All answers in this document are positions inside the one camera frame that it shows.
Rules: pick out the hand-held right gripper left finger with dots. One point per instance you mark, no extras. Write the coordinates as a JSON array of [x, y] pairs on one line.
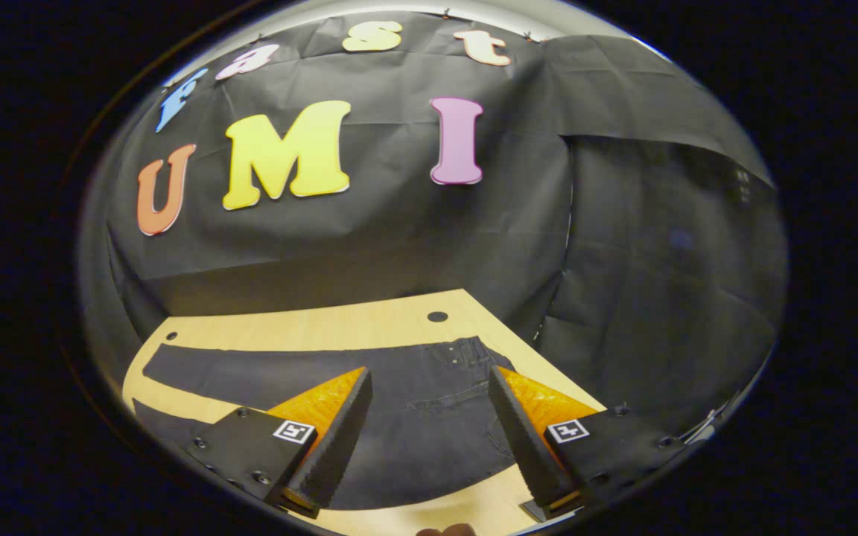
[[339, 439]]

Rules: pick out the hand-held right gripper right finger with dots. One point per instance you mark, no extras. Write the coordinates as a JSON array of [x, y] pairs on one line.
[[522, 439]]

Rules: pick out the black jeans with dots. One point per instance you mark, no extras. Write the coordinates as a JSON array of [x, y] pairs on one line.
[[429, 424]]

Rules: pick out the black backdrop cloth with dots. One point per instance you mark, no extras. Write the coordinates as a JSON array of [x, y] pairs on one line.
[[429, 238]]

